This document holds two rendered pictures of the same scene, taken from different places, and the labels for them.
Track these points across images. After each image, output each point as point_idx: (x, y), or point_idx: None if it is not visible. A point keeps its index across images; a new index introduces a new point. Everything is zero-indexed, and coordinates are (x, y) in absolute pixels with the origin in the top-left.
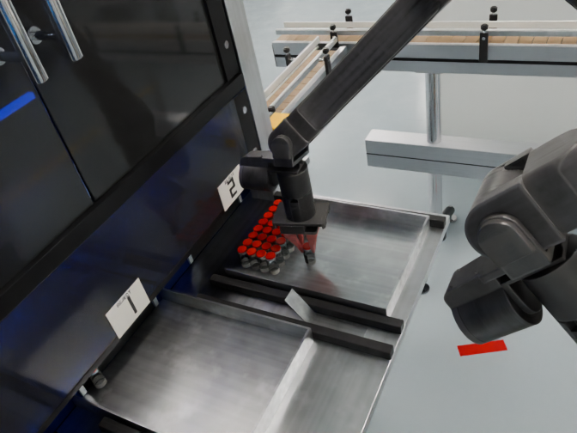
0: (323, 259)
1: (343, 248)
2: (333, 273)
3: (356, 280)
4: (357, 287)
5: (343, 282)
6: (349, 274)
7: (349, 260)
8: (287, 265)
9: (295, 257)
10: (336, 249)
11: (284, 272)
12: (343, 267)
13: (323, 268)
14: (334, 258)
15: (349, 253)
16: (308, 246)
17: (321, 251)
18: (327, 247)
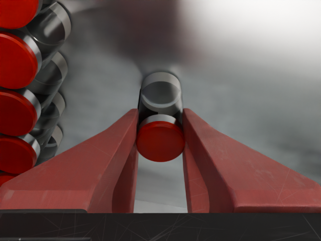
0: (207, 77)
1: (297, 9)
2: (247, 134)
3: (319, 154)
4: (316, 174)
5: (278, 160)
6: (299, 136)
7: (309, 78)
8: (76, 108)
9: (92, 66)
10: (261, 16)
11: (80, 135)
12: (282, 110)
13: (211, 115)
14: (252, 66)
15: (315, 41)
16: (166, 146)
17: (195, 28)
18: (221, 5)
